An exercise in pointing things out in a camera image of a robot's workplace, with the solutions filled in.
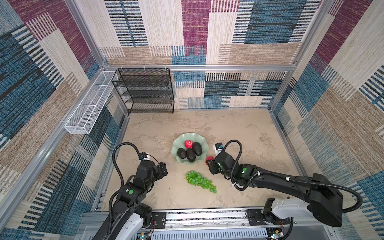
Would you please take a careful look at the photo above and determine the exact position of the red fake pomegranate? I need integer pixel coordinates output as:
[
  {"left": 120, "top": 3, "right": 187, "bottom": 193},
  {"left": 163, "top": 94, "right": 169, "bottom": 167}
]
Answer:
[
  {"left": 206, "top": 156, "right": 215, "bottom": 166},
  {"left": 185, "top": 140, "right": 194, "bottom": 149}
]

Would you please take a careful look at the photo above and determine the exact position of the dark fake avocado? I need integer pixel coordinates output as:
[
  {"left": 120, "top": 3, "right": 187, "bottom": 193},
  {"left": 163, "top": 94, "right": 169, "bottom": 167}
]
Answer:
[
  {"left": 192, "top": 142, "right": 203, "bottom": 156},
  {"left": 177, "top": 148, "right": 187, "bottom": 159},
  {"left": 186, "top": 149, "right": 196, "bottom": 162}
]

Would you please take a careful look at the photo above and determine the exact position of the green fake grape bunch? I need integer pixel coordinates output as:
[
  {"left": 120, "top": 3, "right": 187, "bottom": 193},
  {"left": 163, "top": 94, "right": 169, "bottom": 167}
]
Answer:
[{"left": 186, "top": 171, "right": 217, "bottom": 194}]

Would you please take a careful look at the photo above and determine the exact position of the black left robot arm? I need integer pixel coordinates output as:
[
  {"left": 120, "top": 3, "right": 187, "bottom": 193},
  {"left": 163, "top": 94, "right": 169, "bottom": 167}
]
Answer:
[{"left": 93, "top": 160, "right": 168, "bottom": 240}]

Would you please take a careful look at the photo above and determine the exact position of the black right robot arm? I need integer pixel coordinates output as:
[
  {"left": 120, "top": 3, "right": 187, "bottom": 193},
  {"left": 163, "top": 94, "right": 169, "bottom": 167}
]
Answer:
[{"left": 206, "top": 152, "right": 343, "bottom": 227}]

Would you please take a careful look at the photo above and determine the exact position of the pale green wavy fruit bowl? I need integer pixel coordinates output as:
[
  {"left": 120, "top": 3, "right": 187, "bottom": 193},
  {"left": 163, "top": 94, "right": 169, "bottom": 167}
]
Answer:
[{"left": 172, "top": 133, "right": 209, "bottom": 166}]

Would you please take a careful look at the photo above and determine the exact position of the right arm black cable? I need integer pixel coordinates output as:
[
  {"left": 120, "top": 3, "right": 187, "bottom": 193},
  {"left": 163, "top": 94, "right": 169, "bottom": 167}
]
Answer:
[{"left": 221, "top": 139, "right": 364, "bottom": 214}]

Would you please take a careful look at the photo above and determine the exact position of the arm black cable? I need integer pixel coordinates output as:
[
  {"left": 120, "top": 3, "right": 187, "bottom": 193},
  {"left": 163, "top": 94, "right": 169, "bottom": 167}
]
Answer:
[
  {"left": 221, "top": 139, "right": 364, "bottom": 214},
  {"left": 111, "top": 141, "right": 143, "bottom": 188}
]

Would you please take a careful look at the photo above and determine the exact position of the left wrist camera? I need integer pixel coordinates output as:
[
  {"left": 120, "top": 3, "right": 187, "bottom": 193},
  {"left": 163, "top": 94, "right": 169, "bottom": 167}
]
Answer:
[{"left": 140, "top": 152, "right": 151, "bottom": 161}]

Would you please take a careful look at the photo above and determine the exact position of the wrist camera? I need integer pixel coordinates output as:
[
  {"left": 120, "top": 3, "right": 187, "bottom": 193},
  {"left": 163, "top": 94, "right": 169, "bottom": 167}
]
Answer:
[
  {"left": 213, "top": 143, "right": 224, "bottom": 156},
  {"left": 140, "top": 152, "right": 151, "bottom": 161}
]

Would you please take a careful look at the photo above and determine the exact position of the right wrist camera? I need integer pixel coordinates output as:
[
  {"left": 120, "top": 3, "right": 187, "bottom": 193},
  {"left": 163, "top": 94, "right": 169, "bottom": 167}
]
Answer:
[{"left": 213, "top": 143, "right": 224, "bottom": 156}]

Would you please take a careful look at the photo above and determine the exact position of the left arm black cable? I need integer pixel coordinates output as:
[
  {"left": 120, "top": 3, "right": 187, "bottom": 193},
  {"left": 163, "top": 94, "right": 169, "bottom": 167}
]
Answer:
[{"left": 111, "top": 141, "right": 143, "bottom": 188}]

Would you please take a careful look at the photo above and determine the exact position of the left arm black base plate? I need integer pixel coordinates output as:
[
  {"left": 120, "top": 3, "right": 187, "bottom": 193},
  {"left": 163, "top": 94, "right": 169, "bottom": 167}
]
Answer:
[{"left": 142, "top": 212, "right": 167, "bottom": 230}]

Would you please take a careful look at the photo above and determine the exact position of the aluminium front rail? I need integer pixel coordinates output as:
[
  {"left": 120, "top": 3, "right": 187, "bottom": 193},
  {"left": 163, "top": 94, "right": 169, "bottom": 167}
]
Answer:
[{"left": 77, "top": 206, "right": 334, "bottom": 240}]

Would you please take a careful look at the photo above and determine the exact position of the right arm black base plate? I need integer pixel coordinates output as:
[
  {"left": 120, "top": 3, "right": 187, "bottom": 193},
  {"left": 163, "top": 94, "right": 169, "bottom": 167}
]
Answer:
[{"left": 245, "top": 209, "right": 291, "bottom": 226}]

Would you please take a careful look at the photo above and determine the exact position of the black wire mesh shelf rack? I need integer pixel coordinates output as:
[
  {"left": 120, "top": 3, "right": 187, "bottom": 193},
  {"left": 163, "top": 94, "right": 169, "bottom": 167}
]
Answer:
[{"left": 112, "top": 68, "right": 175, "bottom": 114}]

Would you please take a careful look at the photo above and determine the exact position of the white wire mesh basket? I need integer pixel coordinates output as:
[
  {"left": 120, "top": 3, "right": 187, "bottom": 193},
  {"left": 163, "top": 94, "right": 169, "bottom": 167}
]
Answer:
[{"left": 65, "top": 71, "right": 115, "bottom": 135}]

